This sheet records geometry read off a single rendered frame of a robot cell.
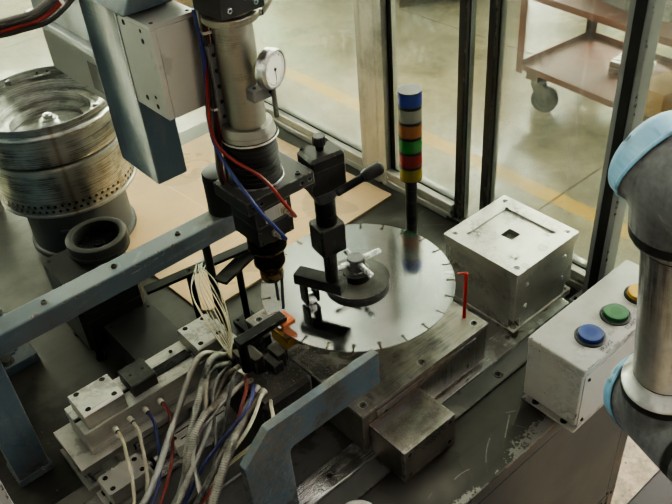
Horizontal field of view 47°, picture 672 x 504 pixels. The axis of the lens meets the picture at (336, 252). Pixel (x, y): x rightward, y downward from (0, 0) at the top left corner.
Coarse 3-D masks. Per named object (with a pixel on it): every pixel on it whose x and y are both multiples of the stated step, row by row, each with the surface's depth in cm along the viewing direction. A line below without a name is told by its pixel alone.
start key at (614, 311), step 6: (606, 306) 129; (612, 306) 129; (618, 306) 129; (624, 306) 129; (606, 312) 128; (612, 312) 128; (618, 312) 128; (624, 312) 128; (606, 318) 128; (612, 318) 127; (618, 318) 127; (624, 318) 127
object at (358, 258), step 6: (348, 252) 131; (354, 252) 130; (372, 252) 130; (378, 252) 131; (348, 258) 129; (354, 258) 129; (360, 258) 128; (366, 258) 130; (342, 264) 128; (348, 264) 128; (354, 264) 128; (360, 264) 128; (348, 270) 130; (354, 270) 129; (360, 270) 129; (366, 270) 127; (372, 276) 126
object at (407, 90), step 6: (408, 84) 143; (414, 84) 142; (402, 90) 141; (408, 90) 141; (414, 90) 141; (420, 90) 140; (402, 96) 140; (408, 96) 140; (414, 96) 140; (420, 96) 141; (402, 102) 141; (408, 102) 140; (414, 102) 140; (420, 102) 142; (402, 108) 142; (408, 108) 141; (414, 108) 141
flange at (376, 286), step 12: (372, 264) 134; (348, 276) 130; (360, 276) 129; (384, 276) 131; (348, 288) 129; (360, 288) 129; (372, 288) 129; (384, 288) 129; (348, 300) 128; (360, 300) 128
